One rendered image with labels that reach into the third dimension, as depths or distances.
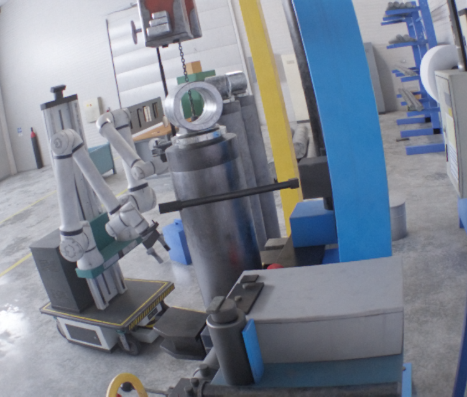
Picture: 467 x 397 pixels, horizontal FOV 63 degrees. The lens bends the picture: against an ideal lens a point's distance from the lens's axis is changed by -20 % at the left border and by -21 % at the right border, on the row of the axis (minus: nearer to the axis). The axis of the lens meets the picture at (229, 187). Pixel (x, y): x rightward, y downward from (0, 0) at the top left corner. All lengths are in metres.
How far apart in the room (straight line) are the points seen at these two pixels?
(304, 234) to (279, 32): 10.81
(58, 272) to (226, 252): 1.93
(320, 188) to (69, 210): 1.62
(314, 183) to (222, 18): 11.40
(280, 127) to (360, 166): 2.75
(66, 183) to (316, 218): 1.47
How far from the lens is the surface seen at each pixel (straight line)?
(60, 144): 2.43
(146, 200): 3.14
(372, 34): 11.86
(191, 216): 1.35
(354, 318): 0.88
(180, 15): 1.13
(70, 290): 3.11
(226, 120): 2.65
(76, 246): 2.55
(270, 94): 3.88
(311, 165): 1.20
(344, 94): 1.15
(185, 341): 1.32
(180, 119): 1.30
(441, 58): 1.66
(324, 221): 1.44
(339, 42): 1.15
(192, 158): 1.28
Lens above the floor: 1.67
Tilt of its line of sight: 14 degrees down
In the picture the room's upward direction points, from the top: 12 degrees counter-clockwise
